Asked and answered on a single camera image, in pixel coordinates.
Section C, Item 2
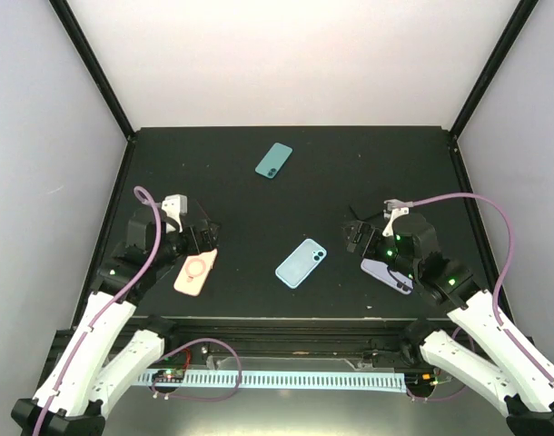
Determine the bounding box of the pink phone case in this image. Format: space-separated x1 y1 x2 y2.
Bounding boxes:
173 249 218 297

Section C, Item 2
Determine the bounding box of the light blue phone case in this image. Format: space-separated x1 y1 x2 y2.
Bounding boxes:
275 238 327 290

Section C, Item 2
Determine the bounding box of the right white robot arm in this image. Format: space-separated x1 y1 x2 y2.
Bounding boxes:
343 213 554 435

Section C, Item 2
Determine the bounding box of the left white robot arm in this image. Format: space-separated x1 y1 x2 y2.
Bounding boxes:
11 195 220 435

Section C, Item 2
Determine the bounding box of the lavender phone case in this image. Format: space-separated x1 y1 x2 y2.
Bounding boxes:
361 259 413 295

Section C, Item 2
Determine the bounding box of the teal phone case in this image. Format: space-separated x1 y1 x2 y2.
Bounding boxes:
255 143 292 179

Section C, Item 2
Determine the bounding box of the left controller board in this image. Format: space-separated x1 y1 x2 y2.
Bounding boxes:
152 369 185 384

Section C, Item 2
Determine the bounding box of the controller board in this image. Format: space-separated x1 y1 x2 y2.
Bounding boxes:
404 372 452 386
152 369 185 384

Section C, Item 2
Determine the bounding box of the right controller board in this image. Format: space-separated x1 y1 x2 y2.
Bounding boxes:
404 372 452 386

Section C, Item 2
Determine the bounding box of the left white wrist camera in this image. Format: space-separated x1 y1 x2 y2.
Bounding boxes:
161 194 188 233

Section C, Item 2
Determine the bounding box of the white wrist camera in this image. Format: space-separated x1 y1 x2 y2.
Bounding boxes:
161 194 188 233
382 199 413 237

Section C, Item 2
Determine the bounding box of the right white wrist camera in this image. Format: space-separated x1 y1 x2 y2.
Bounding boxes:
382 199 413 237

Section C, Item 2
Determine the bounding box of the white slotted cable duct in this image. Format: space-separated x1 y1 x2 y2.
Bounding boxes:
133 369 406 393

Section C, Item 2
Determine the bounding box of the left black frame post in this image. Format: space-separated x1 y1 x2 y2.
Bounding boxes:
49 0 135 140

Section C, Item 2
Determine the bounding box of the black frame post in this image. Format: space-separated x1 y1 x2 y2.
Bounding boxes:
49 0 135 140
450 0 539 139

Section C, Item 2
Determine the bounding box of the right black frame post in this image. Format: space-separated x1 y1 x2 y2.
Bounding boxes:
450 0 539 139

